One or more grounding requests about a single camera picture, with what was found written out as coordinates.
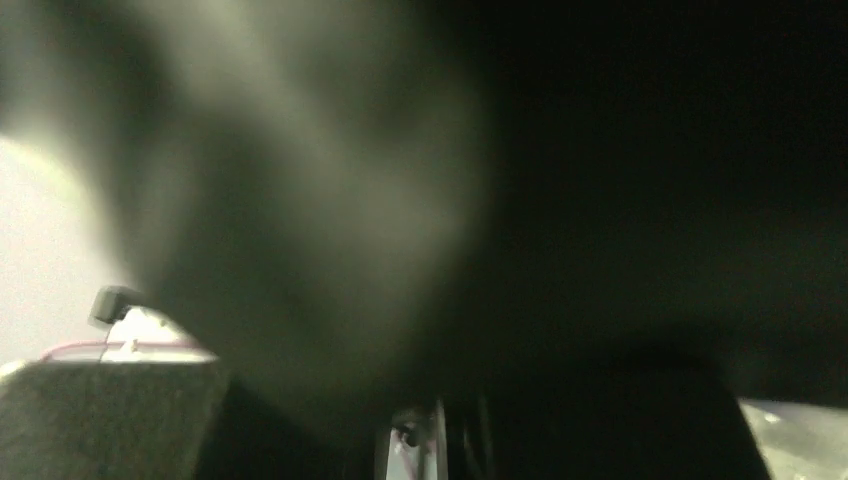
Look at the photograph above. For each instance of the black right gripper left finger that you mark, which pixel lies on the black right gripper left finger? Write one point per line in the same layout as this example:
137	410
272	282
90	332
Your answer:
108	420

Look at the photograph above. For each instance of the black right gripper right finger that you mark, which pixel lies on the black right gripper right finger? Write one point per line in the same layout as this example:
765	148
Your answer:
652	415

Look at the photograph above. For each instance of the purple folding umbrella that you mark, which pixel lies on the purple folding umbrella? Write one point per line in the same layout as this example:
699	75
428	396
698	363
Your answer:
364	207

